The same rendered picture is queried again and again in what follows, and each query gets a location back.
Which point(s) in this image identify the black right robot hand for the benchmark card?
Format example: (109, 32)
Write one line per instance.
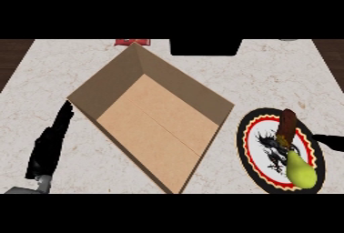
(329, 141)

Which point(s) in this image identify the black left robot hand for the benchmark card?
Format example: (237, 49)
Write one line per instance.
(50, 142)

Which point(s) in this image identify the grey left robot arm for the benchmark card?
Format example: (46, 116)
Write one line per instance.
(32, 186)

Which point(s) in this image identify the black red white plate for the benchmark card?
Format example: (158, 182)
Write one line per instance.
(260, 145)

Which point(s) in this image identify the brown cardboard box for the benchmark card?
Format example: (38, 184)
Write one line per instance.
(152, 121)

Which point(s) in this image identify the green pear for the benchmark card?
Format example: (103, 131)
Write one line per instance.
(299, 171)

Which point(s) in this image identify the grey object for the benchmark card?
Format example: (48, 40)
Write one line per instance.
(288, 39)

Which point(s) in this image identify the red object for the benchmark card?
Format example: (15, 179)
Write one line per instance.
(131, 42)

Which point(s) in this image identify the black appliance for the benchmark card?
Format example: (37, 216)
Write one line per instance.
(205, 47)

